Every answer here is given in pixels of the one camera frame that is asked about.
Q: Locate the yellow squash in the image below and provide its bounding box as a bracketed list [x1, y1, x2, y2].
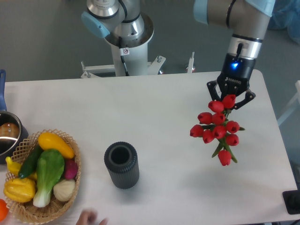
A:
[37, 132, 75, 159]

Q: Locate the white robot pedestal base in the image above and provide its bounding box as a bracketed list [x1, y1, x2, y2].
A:
[81, 12, 166, 78]

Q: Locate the small yellow banana pepper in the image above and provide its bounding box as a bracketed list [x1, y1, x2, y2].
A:
[5, 157, 37, 181]

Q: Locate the yellow bell pepper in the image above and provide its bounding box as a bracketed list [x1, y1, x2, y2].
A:
[3, 178, 36, 203]

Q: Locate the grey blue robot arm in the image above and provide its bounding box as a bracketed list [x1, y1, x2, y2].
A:
[81, 0, 275, 110]

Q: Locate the black device at table edge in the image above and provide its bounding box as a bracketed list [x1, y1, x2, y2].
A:
[282, 190, 300, 215]

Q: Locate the blue plastic bag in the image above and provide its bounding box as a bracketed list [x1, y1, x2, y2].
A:
[268, 0, 300, 45]

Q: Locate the dark green cucumber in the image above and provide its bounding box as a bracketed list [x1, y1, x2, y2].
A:
[18, 144, 44, 179]

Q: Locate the black cable on pedestal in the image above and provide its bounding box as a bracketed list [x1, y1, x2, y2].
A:
[118, 36, 130, 77]

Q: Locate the green bok choy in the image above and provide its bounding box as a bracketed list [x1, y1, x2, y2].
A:
[33, 149, 65, 208]

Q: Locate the blue handled steel pot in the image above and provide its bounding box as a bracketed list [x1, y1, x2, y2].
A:
[0, 69, 28, 165]

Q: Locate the white frame at right edge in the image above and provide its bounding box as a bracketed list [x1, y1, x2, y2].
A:
[277, 80, 300, 126]

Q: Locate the dark grey ribbed vase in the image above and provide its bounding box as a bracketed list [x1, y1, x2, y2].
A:
[104, 142, 139, 189]

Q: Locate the purple red radish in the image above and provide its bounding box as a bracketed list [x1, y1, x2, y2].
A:
[64, 159, 78, 180]

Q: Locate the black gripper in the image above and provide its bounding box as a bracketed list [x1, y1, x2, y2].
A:
[207, 53, 256, 110]

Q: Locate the orange fruit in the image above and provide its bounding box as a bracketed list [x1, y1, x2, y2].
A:
[0, 199, 9, 222]

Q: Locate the person's hand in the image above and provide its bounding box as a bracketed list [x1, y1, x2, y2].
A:
[76, 209, 109, 225]

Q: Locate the red tulip bouquet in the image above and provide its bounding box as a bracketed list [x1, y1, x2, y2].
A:
[189, 94, 244, 166]

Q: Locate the woven wicker basket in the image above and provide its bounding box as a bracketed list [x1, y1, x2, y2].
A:
[5, 129, 81, 225]

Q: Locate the white garlic bulb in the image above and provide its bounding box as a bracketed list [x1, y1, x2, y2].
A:
[53, 180, 75, 202]

